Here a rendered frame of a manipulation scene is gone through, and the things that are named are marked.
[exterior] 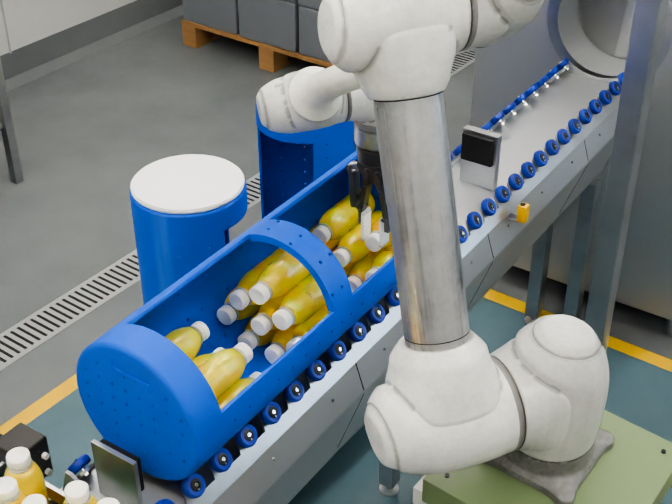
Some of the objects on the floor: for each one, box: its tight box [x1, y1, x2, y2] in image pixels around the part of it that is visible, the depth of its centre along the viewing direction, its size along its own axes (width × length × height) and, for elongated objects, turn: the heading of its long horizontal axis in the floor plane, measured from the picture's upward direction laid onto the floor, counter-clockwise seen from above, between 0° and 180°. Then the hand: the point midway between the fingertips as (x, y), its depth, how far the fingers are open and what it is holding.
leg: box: [524, 222, 554, 324], centre depth 366 cm, size 6×6×63 cm
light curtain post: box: [585, 0, 668, 351], centre depth 280 cm, size 6×6×170 cm
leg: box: [563, 178, 601, 319], centre depth 360 cm, size 6×6×63 cm
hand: (375, 227), depth 225 cm, fingers closed on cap, 4 cm apart
